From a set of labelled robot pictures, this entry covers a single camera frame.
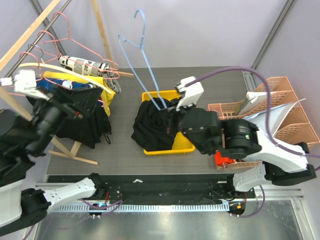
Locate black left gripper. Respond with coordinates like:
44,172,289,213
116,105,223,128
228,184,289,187
28,83,106,154

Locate cream plastic hanger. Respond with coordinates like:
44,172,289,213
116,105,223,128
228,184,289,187
18,62,112,94

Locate blue white patterned garment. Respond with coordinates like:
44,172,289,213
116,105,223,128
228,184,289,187
36,78,96,92

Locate black trousers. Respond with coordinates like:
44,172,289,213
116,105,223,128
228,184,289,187
131,97,183,152

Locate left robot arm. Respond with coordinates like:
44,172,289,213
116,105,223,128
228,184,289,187
0,86,107,236

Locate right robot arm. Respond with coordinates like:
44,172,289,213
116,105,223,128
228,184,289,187
178,106,317,198

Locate newspaper print trousers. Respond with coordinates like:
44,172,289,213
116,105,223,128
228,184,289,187
58,55,122,94

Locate yellow garment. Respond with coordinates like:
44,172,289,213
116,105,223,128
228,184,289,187
44,71,116,117

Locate yellow plastic tray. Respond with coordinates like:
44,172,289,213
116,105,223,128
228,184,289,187
143,90,196,156

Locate peach compartment desk organizer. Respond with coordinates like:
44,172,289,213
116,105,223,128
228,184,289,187
207,102,261,170

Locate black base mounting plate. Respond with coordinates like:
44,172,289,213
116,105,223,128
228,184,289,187
46,174,256,206

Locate orange cube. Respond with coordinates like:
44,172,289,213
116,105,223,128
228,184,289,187
214,151,235,168

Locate white papers in rack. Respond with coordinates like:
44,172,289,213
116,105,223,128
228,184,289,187
244,98,305,137

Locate peach file rack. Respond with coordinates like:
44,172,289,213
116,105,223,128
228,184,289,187
219,76,320,151

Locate pink wire hanger with newsprint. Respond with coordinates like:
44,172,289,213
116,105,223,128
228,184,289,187
39,30,120,79

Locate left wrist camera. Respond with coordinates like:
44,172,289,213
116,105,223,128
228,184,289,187
0,70,50,101

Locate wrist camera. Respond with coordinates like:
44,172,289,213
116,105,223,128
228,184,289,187
175,76,204,112
0,70,50,101

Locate empty pink wire hanger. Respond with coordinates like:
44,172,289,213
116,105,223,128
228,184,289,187
40,11,113,63

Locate wooden clothes rack frame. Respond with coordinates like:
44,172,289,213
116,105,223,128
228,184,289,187
0,0,135,166

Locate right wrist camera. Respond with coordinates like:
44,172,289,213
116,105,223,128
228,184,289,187
175,76,204,112

